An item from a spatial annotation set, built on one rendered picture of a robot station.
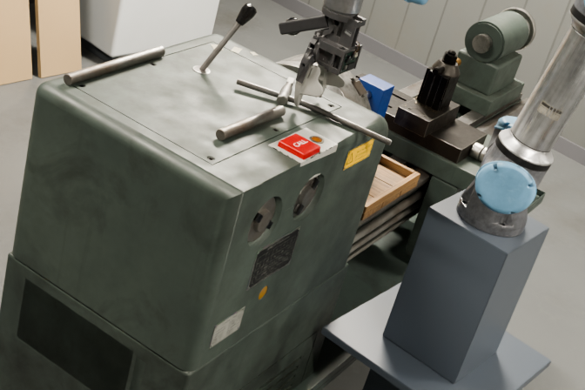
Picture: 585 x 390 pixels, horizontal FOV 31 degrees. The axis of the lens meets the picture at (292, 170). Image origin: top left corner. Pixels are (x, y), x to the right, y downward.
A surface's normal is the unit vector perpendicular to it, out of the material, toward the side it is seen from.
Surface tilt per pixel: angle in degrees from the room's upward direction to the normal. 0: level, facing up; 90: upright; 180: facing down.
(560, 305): 0
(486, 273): 90
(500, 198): 97
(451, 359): 90
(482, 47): 90
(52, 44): 74
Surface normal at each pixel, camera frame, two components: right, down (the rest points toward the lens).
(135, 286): -0.54, 0.27
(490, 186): -0.35, 0.48
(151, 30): 0.71, 0.48
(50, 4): 0.79, 0.22
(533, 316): 0.25, -0.85
